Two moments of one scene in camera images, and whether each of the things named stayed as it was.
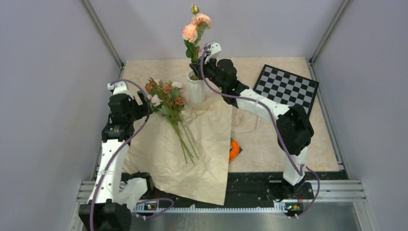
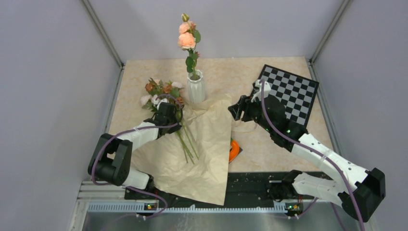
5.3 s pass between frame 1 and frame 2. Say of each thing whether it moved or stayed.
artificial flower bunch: stayed
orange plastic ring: stayed
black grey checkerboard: stayed
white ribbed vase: stayed
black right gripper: moved
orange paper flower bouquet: stayed
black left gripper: moved
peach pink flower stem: moved
